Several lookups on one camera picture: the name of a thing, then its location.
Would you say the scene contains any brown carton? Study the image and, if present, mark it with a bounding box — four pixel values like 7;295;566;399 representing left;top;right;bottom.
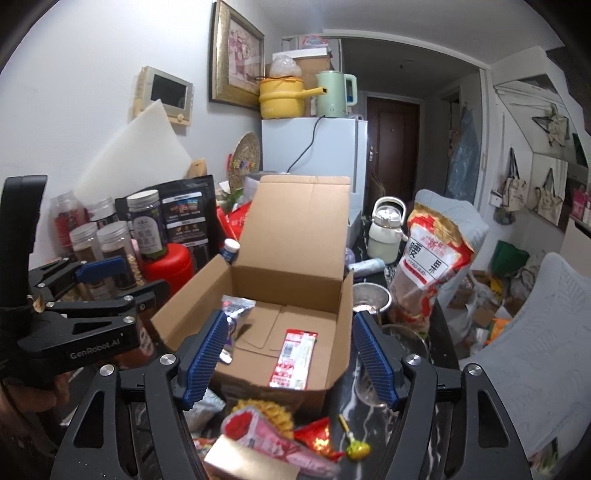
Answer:
291;54;334;93

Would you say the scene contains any beige tote bag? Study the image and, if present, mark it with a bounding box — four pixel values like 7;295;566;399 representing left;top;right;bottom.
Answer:
501;148;529;212
547;104;570;147

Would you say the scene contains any red strip snack packet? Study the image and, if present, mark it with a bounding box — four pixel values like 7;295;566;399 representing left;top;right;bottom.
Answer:
269;329;319;391

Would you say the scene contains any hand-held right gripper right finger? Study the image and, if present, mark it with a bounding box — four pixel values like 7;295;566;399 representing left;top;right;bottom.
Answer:
353;310;532;480

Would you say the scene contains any white cylinder bottle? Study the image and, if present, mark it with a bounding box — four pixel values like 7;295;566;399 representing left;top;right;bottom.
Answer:
346;257;386;278

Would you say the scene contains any clear plastic jar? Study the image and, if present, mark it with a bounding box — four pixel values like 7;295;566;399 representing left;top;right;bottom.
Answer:
97;220;137;289
69;222;105;265
87;198;120;227

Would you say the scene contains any green electric kettle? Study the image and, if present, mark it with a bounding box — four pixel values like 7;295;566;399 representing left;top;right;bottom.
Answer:
315;71;358;118

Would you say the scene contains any small red snack packet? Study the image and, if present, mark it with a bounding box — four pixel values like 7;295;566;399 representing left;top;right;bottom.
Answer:
293;416;346;461

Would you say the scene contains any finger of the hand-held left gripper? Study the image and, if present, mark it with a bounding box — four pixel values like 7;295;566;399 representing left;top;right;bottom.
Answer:
28;257;127;301
44;279;171;324

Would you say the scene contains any green wrapped lollipop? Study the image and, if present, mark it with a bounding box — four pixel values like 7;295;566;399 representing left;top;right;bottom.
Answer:
338;414;371;460

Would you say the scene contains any red canister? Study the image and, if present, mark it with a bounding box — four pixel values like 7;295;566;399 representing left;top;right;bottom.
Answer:
139;244;192;301

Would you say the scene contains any blue plastic bag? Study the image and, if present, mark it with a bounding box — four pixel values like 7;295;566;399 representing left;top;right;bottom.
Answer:
445;108;481;201

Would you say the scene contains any pink snack packet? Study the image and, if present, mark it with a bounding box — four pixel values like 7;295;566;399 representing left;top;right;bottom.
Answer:
221;408;340;478

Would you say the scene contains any gold framed picture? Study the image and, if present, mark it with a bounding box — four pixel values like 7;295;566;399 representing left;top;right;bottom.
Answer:
209;0;266;110

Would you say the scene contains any red label jar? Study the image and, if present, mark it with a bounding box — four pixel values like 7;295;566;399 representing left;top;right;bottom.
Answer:
50;191;88;257

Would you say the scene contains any yellow enamel pot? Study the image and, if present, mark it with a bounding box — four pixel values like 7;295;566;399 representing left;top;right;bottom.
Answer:
257;78;326;120

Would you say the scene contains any brown cardboard box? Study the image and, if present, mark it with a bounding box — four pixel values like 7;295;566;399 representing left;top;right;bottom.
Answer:
150;174;355;416

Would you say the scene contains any gold paper box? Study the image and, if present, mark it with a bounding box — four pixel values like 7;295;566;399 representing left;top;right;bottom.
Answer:
203;435;301;480

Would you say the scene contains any black product box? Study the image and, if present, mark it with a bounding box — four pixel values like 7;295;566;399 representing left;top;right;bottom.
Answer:
115;174;217;273

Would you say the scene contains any white insulated bottle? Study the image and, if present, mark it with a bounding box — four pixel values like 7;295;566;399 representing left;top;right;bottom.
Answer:
367;196;409;266

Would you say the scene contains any black power cable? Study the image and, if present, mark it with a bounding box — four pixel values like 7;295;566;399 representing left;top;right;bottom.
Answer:
286;117;324;174

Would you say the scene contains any white foam board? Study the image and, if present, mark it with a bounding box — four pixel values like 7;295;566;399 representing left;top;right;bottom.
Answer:
74;99;192;199

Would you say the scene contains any white fridge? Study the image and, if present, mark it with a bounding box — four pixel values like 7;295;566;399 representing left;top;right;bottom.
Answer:
261;117;369;259

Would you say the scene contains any clear plastic bag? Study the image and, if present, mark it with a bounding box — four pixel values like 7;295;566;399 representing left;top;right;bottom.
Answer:
269;53;301;78

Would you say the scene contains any large red nut bag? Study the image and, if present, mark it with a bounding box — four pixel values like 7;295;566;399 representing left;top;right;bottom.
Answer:
388;189;476;335

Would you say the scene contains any yellow puff snack packet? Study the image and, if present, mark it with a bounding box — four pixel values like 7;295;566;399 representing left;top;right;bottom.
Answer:
233;398;296;439

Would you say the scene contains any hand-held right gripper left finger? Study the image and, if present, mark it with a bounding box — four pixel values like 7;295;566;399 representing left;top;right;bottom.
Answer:
55;310;230;480

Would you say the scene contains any small blue white bottle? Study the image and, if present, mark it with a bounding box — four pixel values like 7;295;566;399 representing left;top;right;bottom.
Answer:
219;239;241;265

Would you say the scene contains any green bag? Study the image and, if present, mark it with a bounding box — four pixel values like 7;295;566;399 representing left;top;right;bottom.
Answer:
489;240;531;278

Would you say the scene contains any woven round plate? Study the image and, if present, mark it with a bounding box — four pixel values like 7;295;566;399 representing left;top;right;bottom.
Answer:
228;131;262;190

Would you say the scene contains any silver snack packet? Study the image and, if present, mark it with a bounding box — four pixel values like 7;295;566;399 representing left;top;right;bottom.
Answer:
221;295;257;365

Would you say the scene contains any brown door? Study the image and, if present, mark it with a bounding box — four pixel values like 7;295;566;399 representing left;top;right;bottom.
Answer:
367;95;420;204

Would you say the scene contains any beige intercom panel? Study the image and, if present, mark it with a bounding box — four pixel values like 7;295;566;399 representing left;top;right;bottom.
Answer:
134;66;194;126

